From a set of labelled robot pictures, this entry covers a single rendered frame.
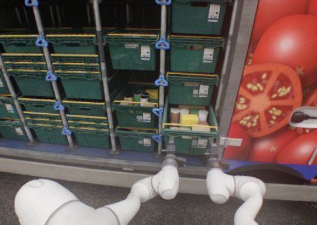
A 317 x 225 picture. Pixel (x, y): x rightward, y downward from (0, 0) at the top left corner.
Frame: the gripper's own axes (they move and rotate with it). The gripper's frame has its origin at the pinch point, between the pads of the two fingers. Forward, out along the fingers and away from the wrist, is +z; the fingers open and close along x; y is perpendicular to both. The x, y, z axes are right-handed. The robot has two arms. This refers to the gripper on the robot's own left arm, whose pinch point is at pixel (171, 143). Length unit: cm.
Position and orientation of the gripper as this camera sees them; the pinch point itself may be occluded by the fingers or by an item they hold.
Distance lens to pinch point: 122.1
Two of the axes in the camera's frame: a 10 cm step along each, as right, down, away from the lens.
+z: 1.0, -5.3, 8.4
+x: -0.1, 8.5, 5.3
